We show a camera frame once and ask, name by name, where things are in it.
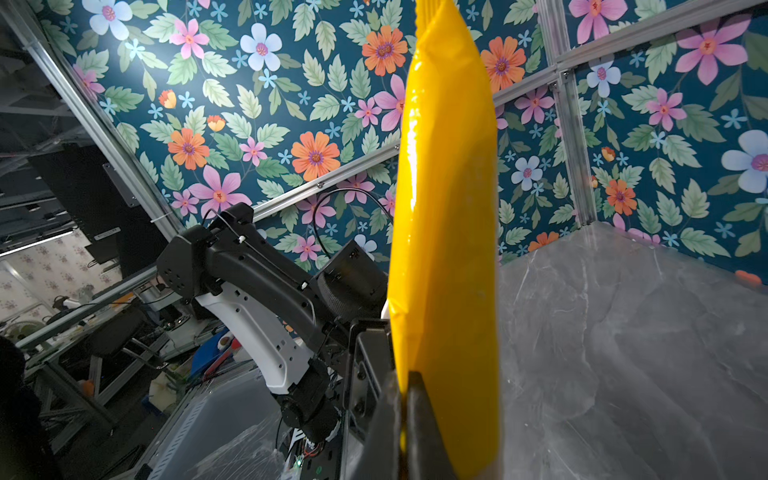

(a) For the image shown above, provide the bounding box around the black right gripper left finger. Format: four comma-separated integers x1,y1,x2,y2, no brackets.
351,374,401,480

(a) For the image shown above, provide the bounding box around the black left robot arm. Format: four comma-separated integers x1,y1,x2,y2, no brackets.
156,204,394,479

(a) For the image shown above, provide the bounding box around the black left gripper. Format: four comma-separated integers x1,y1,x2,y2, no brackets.
340,318,394,479

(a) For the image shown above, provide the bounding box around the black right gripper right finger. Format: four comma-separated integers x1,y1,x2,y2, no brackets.
406,371,457,480

